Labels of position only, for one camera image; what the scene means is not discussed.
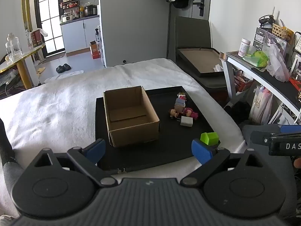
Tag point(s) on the white kitchen cabinet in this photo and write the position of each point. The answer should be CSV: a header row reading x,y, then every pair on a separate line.
x,y
75,35

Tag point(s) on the person's leg with black sock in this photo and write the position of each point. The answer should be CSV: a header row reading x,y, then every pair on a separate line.
x,y
9,164

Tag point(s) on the clutter under gold table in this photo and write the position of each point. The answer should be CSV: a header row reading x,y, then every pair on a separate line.
x,y
9,80

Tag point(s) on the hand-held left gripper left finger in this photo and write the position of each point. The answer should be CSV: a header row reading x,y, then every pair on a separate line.
x,y
97,148

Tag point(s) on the figurine in blue bed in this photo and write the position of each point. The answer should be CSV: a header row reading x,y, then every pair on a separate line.
x,y
180,102

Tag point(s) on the black slipper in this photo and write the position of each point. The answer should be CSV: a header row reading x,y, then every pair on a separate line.
x,y
60,69
67,67

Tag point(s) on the black-framed glass door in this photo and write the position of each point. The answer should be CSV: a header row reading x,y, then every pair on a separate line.
x,y
48,16

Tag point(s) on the black spray bottle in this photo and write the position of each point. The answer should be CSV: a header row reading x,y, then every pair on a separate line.
x,y
96,36

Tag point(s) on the orange cardboard box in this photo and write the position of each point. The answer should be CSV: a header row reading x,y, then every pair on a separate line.
x,y
95,50

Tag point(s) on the green bag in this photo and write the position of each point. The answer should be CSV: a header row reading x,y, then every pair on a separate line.
x,y
256,58

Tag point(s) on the small drawer organizer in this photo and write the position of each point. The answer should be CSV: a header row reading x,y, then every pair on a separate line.
x,y
261,37

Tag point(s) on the white plastic bag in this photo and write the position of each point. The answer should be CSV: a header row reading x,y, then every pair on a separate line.
x,y
277,63

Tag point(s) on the pink doll figurine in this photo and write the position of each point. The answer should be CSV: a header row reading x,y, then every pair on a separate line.
x,y
190,113

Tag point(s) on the white jar with label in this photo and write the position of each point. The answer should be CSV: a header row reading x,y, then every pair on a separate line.
x,y
244,48

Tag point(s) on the brown cardboard box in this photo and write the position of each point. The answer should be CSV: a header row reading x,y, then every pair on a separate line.
x,y
131,122

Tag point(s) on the yellow slipper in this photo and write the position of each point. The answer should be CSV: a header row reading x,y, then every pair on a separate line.
x,y
40,70

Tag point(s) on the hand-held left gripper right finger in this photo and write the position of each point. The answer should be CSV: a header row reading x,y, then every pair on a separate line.
x,y
202,153

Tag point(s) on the white shopping bag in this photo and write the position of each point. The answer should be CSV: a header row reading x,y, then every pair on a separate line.
x,y
258,106

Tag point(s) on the white charger plug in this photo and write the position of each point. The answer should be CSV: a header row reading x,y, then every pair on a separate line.
x,y
186,121

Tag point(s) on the round gold table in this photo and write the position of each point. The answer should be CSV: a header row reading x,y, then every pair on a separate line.
x,y
21,58

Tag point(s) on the wicker basket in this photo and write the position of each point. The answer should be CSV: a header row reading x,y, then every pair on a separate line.
x,y
282,31

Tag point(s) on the gold mirror frame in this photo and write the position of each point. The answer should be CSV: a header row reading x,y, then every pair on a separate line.
x,y
25,4

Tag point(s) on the grey chair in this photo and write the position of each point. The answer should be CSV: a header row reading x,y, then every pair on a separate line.
x,y
195,33

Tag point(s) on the red basket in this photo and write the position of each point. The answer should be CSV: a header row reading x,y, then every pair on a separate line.
x,y
242,83

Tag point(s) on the white rice cooker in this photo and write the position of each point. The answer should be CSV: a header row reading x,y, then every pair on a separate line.
x,y
67,18

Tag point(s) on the red box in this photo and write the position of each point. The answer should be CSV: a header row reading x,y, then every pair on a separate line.
x,y
37,38

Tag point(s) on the black tray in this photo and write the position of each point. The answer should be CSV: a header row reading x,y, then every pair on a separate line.
x,y
174,141

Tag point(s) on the green hexagonal container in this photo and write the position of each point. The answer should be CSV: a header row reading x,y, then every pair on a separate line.
x,y
209,138

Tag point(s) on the white desk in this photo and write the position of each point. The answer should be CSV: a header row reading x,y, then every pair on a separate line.
x,y
270,77

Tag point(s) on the brown-haired doll figurine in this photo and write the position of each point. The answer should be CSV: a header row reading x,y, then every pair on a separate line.
x,y
174,113

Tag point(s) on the person's right hand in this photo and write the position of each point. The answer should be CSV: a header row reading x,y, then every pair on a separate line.
x,y
298,163

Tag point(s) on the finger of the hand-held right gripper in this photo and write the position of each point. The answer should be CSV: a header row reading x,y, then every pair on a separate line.
x,y
290,129

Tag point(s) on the clear glass bottle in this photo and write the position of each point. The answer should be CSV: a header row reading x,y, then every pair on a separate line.
x,y
13,48

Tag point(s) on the black frame with cardboard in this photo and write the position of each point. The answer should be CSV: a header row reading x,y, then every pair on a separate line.
x,y
199,60

